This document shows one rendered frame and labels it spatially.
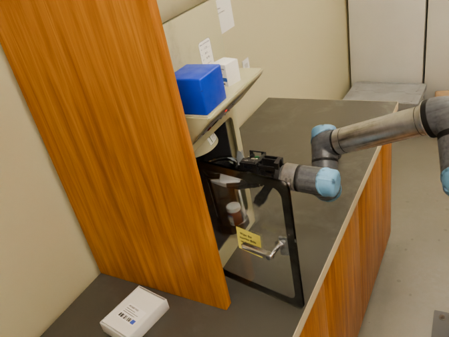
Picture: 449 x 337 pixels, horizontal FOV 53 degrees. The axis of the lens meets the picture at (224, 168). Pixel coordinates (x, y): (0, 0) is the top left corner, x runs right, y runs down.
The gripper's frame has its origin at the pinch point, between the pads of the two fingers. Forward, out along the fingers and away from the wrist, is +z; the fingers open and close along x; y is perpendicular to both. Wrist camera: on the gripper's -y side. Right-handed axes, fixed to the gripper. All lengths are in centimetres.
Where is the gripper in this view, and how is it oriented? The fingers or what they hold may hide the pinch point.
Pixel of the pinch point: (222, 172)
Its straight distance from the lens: 136.3
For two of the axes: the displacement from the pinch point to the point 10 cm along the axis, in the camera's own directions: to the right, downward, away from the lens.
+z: -8.7, -1.3, 4.7
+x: -4.6, 5.3, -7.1
